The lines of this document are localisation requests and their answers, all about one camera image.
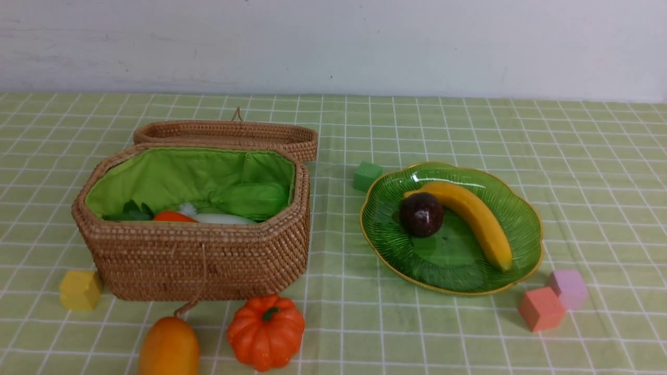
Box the yellow plastic banana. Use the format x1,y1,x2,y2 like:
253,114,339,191
403,181,514,273

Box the yellow foam cube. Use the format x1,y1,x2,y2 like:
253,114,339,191
59,270,103,311

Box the orange plastic carrot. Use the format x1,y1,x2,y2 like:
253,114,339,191
103,199,199,223

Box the pink foam cube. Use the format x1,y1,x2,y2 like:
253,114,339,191
545,270,589,309

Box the green plastic cucumber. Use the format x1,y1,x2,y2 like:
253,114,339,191
209,182,290,222

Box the orange plastic mango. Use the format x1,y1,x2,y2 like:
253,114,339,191
138,316,200,374

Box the green checkered tablecloth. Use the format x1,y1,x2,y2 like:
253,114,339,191
1,93,666,374

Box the coral foam cube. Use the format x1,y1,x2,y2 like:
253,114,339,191
517,286,566,332

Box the woven wicker basket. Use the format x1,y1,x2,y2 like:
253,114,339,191
72,143,311,305

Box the white plastic eggplant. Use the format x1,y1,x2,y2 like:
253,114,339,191
191,213,257,225

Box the dark purple passion fruit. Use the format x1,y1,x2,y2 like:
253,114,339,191
399,192,444,238

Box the orange plastic pumpkin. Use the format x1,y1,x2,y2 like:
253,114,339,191
227,294,305,372

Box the green glass plate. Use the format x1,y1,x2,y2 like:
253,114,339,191
360,162,545,296

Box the green foam cube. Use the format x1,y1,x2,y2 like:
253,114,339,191
352,161,383,193

